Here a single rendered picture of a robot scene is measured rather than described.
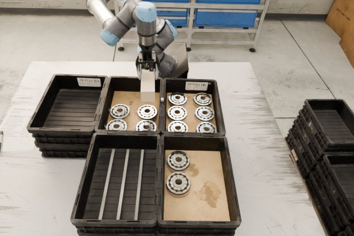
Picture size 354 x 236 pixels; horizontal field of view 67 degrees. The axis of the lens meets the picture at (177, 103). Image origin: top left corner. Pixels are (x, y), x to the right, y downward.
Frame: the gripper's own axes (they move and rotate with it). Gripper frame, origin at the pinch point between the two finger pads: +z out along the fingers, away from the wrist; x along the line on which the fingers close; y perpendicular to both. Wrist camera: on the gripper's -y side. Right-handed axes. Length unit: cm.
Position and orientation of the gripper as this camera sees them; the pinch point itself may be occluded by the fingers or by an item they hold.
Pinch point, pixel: (148, 76)
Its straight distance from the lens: 125.7
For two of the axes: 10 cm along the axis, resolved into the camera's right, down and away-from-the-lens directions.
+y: 0.7, 7.1, -7.0
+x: 10.0, -0.1, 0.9
